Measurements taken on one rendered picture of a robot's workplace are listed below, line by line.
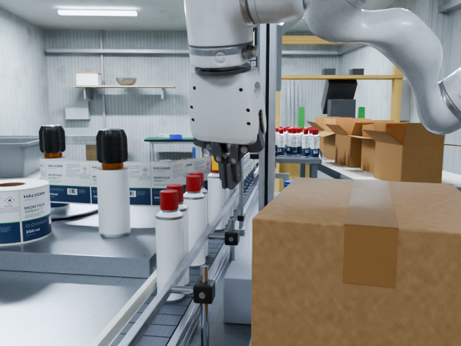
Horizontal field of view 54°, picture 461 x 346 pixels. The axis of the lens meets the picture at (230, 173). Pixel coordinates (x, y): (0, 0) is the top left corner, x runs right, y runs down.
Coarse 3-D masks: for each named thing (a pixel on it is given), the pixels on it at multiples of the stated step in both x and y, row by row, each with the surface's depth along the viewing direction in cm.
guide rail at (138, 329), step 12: (228, 204) 130; (216, 216) 115; (204, 240) 96; (192, 252) 86; (180, 264) 80; (180, 276) 76; (168, 288) 69; (156, 300) 65; (144, 312) 61; (156, 312) 63; (144, 324) 58; (132, 336) 54
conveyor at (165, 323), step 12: (228, 228) 136; (216, 240) 123; (216, 252) 113; (192, 276) 97; (156, 288) 90; (168, 312) 79; (180, 312) 79; (132, 324) 75; (156, 324) 75; (168, 324) 75; (120, 336) 71; (144, 336) 71; (156, 336) 71; (168, 336) 71
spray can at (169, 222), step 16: (160, 192) 82; (176, 192) 82; (160, 208) 83; (176, 208) 82; (160, 224) 81; (176, 224) 81; (160, 240) 82; (176, 240) 82; (160, 256) 82; (176, 256) 82; (160, 272) 83; (160, 288) 83
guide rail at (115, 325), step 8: (152, 280) 85; (144, 288) 81; (152, 288) 85; (136, 296) 78; (144, 296) 80; (128, 304) 74; (136, 304) 76; (120, 312) 71; (128, 312) 73; (112, 320) 69; (120, 320) 70; (128, 320) 73; (104, 328) 66; (112, 328) 66; (120, 328) 70; (104, 336) 64; (112, 336) 66; (96, 344) 62; (104, 344) 64
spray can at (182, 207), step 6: (168, 186) 88; (174, 186) 88; (180, 186) 88; (180, 192) 88; (180, 198) 88; (180, 204) 89; (180, 210) 87; (186, 210) 89; (186, 216) 89; (186, 222) 89; (186, 228) 89; (186, 234) 89; (186, 240) 89; (186, 246) 89; (186, 252) 90; (186, 276) 90; (186, 282) 90
